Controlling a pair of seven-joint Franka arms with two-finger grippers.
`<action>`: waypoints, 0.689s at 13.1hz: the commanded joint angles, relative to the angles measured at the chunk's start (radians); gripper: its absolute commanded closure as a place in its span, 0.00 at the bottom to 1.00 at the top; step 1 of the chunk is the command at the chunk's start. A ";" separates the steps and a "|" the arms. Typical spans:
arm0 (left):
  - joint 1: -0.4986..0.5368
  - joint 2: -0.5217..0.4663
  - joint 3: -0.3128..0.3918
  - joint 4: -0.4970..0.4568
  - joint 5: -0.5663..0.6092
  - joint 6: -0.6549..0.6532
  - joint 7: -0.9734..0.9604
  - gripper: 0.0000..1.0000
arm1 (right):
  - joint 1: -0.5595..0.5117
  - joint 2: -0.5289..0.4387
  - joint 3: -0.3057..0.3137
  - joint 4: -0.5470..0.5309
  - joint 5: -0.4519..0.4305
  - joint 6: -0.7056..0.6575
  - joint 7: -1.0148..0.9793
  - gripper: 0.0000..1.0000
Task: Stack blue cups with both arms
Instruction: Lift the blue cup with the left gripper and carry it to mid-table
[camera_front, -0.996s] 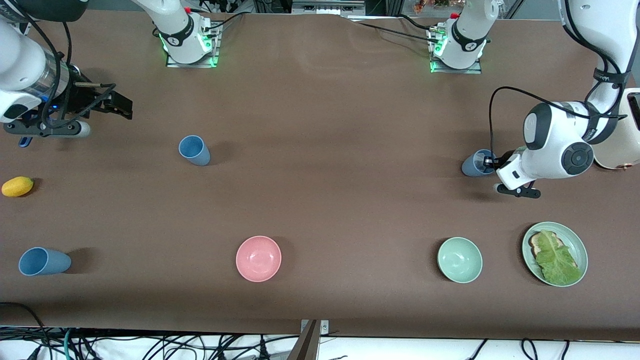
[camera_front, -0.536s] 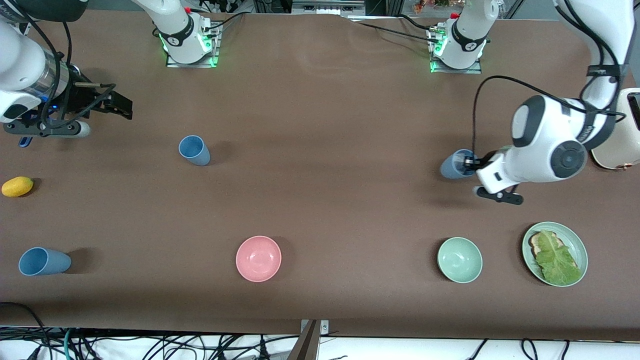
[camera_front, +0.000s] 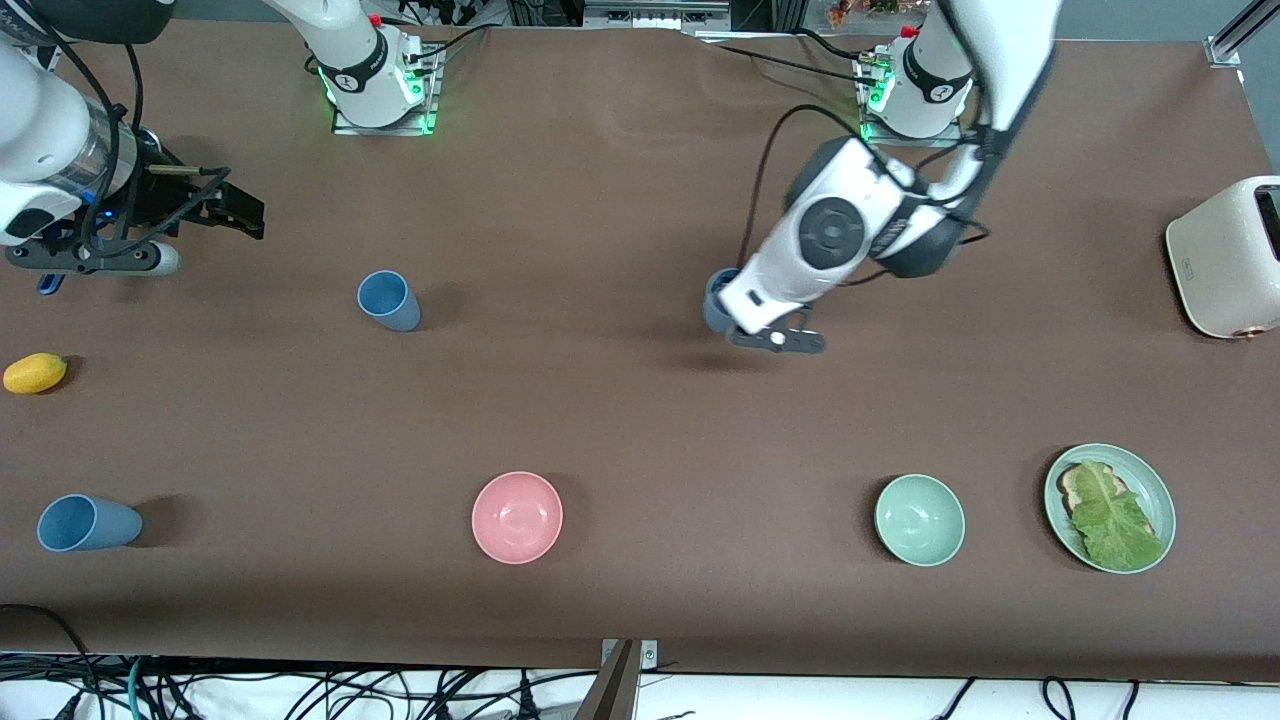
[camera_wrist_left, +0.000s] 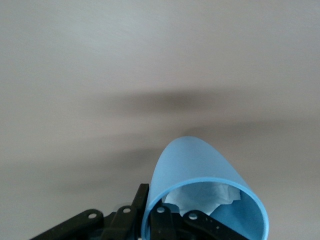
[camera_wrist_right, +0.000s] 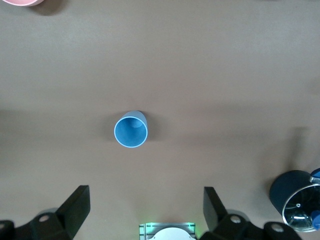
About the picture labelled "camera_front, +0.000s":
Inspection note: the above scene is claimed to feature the blue cup holding white tissue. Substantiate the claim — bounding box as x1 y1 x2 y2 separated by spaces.
703 268 747 335

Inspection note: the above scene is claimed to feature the blue plastic cup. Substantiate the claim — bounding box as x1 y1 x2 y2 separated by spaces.
357 270 422 332
37 494 143 552

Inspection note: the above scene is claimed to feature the brown table cover sheet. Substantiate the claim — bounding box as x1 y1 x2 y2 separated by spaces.
0 18 1280 683

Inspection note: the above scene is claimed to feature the yellow lemon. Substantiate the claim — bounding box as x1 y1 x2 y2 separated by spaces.
3 353 68 394

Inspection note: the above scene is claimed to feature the pale green bowl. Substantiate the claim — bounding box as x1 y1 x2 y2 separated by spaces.
874 473 967 568

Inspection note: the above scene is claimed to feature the toasted bread slice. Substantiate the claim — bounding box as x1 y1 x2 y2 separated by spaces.
1059 463 1161 546

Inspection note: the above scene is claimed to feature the pink bowl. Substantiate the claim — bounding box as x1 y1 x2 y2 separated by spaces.
471 471 564 565

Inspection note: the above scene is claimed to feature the green lettuce leaf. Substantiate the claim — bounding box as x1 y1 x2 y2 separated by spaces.
1070 460 1166 572

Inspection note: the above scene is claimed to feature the pale green plate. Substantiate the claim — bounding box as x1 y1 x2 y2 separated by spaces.
1043 443 1177 575

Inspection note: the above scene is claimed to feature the cream white toaster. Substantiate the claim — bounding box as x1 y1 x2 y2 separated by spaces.
1165 176 1280 341

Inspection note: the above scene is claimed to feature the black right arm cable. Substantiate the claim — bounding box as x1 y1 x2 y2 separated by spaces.
20 12 143 251

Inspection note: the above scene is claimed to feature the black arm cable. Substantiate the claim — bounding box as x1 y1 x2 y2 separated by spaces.
743 103 991 263
20 12 143 251

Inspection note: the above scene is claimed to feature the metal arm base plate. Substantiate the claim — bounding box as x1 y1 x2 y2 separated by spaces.
855 50 966 149
332 45 442 137

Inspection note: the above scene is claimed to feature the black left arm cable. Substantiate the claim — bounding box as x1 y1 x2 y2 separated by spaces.
743 103 991 263

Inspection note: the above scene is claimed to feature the black table cable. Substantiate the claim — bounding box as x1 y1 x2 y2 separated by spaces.
795 28 871 63
418 24 491 77
712 43 873 89

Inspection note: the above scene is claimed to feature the metal table clamp bracket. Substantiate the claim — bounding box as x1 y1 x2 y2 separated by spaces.
573 638 659 720

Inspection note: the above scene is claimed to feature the aluminium frame profile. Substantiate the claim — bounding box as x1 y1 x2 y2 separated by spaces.
1205 0 1280 67

